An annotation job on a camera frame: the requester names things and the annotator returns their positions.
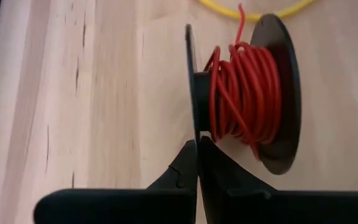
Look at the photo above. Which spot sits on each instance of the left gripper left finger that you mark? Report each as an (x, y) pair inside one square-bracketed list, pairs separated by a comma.
[(120, 207)]

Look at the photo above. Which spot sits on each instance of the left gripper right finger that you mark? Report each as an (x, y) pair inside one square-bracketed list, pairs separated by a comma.
[(259, 208)]

